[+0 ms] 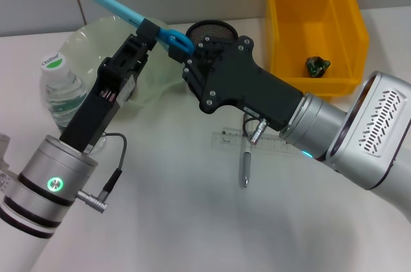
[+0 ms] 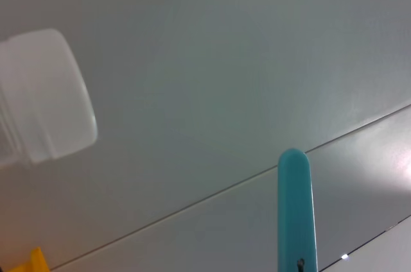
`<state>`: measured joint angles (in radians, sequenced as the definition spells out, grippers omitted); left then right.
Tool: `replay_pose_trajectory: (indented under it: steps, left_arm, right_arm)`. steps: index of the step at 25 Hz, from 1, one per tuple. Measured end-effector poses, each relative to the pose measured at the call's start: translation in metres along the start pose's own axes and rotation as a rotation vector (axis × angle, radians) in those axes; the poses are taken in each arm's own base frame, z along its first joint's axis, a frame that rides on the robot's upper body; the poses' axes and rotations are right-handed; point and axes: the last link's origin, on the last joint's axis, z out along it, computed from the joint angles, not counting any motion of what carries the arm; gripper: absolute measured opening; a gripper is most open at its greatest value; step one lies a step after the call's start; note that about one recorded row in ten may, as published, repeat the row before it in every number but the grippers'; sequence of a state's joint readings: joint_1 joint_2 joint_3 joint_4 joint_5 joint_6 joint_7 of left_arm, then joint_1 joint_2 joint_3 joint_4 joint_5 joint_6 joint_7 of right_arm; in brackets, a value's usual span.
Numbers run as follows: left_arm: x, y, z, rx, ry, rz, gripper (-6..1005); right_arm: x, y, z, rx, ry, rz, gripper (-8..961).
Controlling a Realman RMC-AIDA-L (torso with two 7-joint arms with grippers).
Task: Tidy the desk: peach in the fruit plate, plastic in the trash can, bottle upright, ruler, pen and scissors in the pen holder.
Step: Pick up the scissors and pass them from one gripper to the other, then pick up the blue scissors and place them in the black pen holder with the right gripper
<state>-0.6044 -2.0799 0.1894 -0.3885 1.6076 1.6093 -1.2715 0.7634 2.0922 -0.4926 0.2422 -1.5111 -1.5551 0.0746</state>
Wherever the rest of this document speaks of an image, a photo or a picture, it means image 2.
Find blue scissors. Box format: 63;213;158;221
277;148;319;272

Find green label water bottle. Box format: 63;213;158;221
0;28;99;170

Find yellow plastic storage bin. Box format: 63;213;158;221
17;246;51;272

